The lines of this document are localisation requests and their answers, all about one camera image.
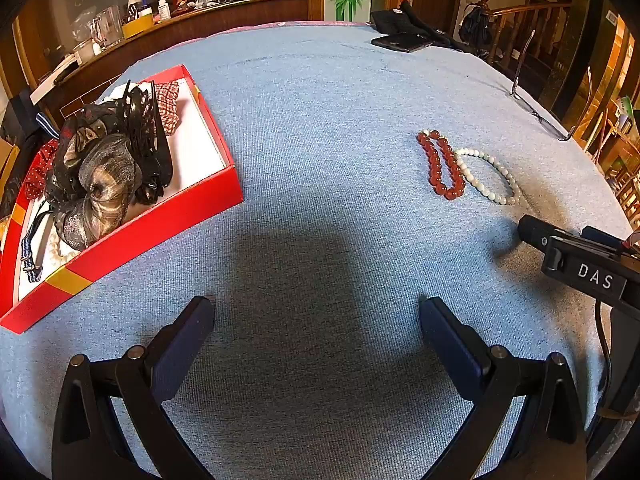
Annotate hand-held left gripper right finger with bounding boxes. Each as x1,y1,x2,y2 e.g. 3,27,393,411
419,296,587,480

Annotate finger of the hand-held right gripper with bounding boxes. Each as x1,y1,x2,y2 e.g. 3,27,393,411
581,226,627,252
517,214,557,256

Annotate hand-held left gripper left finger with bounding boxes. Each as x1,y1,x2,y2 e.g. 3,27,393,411
52,296,216,480

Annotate red cardboard box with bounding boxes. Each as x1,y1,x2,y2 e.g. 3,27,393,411
0,64,244,335

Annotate black claw hair clip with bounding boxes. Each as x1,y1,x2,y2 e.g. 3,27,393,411
114,79,174,206

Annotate red plaid scrunchie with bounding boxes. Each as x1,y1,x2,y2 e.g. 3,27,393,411
150,79,193,137

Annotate eyeglasses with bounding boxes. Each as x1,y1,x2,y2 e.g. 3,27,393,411
510,30,574,142

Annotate dark organza bow hair clip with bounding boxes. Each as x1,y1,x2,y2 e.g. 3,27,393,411
44,102,144,252

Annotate wooden stair railing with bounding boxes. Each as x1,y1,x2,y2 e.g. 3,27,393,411
475,0,573,78

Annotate red polka dot scrunchie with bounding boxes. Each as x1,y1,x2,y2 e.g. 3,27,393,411
21,139,60,200

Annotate black smartphone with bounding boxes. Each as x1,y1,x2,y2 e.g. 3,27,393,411
371,32,435,54

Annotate black garment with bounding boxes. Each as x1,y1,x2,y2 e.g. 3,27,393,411
371,1,481,54

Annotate wooden counter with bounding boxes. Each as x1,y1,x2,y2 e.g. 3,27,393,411
15,0,309,117

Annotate yellow round container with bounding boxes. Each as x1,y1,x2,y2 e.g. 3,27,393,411
121,12,154,39

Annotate clear glass pitcher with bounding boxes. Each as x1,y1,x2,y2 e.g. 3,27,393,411
90,6,124,48

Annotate white bead bracelet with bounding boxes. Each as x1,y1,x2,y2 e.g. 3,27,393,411
454,147,521,206

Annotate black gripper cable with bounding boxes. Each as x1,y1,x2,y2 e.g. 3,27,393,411
595,302,615,413

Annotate red bead bracelet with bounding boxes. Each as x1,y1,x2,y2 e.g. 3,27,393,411
417,130,467,200

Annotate white pearl necklace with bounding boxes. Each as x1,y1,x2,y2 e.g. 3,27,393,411
44,220,81,268

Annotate striped fabric strap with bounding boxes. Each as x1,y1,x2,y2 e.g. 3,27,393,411
19,200,56,283

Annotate dark jacket on post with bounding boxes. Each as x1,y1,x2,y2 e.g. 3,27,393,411
458,2,493,56

